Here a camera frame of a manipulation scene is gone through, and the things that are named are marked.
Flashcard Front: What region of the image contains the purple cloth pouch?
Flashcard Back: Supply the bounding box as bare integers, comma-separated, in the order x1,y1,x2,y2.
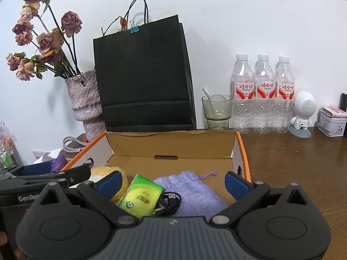
151,170,230,219

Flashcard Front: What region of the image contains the lilac looped cable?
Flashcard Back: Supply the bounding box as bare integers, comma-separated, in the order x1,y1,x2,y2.
62,136,90,154

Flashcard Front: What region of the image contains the dried rose bouquet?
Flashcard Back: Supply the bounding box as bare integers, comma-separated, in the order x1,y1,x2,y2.
6,0,83,81

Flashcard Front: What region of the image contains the green glass cup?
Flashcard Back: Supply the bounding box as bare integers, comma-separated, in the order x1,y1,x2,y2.
201,94,234,131

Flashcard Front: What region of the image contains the clear plastic spoon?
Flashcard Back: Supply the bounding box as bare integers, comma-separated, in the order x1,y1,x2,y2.
202,86,226,131

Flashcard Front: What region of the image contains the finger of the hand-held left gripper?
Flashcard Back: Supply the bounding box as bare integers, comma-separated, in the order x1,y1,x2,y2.
0,162,55,180
0,166,92,190

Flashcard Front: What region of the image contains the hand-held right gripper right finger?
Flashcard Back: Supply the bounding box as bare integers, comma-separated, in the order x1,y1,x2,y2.
212,171,308,226

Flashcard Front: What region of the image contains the purple tissue pack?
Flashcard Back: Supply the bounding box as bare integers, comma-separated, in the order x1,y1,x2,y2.
34,152,69,174

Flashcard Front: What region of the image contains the green packet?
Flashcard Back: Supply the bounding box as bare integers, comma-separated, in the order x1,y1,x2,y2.
118,174,165,220

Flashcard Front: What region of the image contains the white plush sheep toy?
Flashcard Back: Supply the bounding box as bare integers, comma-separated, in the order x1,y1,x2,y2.
90,165,129,204

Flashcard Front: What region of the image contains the tall black box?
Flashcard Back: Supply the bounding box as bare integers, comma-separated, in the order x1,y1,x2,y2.
339,93,347,137

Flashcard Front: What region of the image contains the black usb cable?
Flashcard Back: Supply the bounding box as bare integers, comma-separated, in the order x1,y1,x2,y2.
152,191,182,217

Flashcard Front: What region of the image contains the pink case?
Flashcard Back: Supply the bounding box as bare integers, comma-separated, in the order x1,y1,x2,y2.
321,106,347,119

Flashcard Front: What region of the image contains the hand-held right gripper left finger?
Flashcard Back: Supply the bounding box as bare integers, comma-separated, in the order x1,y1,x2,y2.
39,171,136,229

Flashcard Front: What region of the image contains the dried red flower stem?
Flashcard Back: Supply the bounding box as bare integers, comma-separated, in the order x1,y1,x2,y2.
101,16,128,37

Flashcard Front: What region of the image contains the white robot figure speaker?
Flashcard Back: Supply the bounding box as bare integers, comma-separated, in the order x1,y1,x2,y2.
288,90,317,139

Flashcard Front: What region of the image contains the clear water bottle red label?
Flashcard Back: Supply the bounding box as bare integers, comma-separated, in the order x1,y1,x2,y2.
273,56,296,134
253,54,277,135
230,53,256,134

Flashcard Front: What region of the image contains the red cardboard box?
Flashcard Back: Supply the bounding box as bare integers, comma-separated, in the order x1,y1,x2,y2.
61,130,251,218

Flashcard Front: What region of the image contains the shelf of colourful packets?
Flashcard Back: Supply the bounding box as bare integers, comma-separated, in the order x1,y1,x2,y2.
0,121,23,169

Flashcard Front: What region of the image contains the printed tin box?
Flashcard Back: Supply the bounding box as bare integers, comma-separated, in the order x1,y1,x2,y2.
316,110,347,137

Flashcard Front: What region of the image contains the black paper bag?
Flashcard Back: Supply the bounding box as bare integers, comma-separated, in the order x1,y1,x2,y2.
93,0,197,133

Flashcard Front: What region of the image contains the purple ceramic vase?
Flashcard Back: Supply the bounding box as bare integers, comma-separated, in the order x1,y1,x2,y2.
65,69,107,143

